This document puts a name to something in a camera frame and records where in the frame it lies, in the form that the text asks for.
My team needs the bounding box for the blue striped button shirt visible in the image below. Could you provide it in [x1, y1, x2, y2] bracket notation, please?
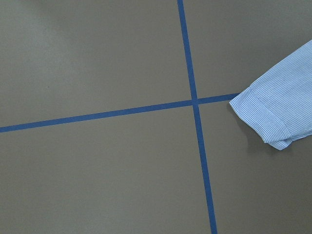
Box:
[229, 41, 312, 150]

